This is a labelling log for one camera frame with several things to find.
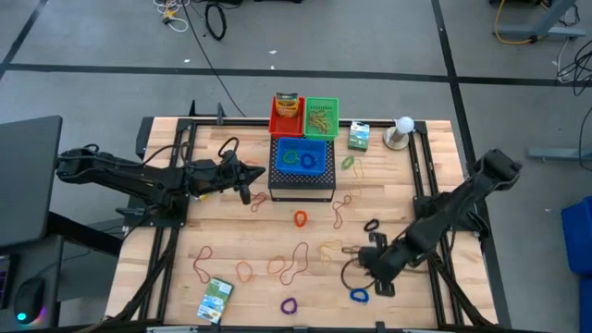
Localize white bulb lamp wooden base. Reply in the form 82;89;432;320
382;116;415;152

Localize green yellow crayon box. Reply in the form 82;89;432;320
347;120;371;153
275;92;301;118
196;277;235;325

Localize black sleeved cable bundle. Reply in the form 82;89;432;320
425;230;491;327
108;226;179;323

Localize black coiled floor cable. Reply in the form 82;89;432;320
204;1;228;42

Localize blue coil wrist keychain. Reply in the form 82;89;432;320
349;287;371;305

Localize green plastic basket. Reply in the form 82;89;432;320
303;96;340;142

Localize red plastic basket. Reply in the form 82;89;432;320
268;95;306;139

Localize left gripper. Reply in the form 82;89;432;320
198;154;267;207

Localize blue storage bin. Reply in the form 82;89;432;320
578;277;592;333
561;196;592;277

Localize white floor cable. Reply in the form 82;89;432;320
152;0;190;33

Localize black computer mouse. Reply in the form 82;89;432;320
13;277;47;326

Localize yellow cable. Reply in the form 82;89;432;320
493;0;537;46

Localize black perforated metal shelf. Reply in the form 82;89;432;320
267;136;337;204

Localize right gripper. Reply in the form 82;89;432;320
358;230;420;298

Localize black tangled floor cables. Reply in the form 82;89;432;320
556;36;592;98

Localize blue plastic basket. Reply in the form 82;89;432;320
275;137;328;178

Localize black keyboard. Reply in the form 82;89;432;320
0;253;13;310

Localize grey desk leg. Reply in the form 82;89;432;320
497;0;586;41

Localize long black floor cable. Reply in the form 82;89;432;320
181;0;247;118

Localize grey desk foot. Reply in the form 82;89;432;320
526;146;592;161

